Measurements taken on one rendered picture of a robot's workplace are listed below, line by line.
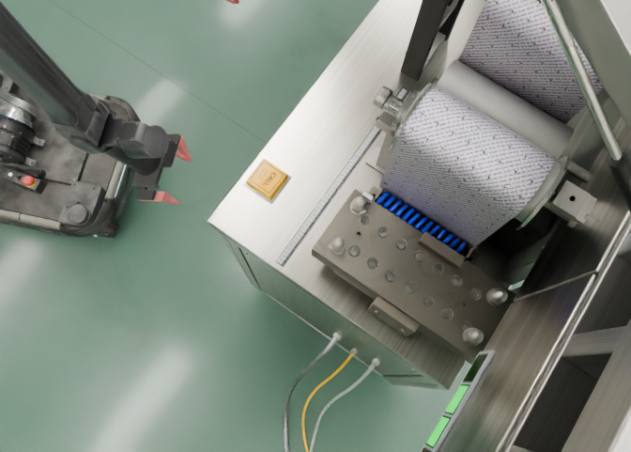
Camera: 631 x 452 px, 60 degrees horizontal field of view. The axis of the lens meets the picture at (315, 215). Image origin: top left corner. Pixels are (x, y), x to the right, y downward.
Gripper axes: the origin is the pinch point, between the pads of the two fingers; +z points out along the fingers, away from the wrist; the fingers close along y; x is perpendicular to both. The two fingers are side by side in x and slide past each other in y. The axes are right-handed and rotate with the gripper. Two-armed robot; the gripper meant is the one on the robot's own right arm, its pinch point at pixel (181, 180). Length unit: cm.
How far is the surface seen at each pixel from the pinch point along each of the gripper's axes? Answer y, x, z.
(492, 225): 0, -59, 19
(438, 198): 4, -49, 17
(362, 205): 1.9, -34.1, 16.7
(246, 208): 1.1, -3.3, 18.8
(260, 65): 91, 63, 84
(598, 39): -9, -80, -45
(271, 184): 7.2, -8.7, 19.0
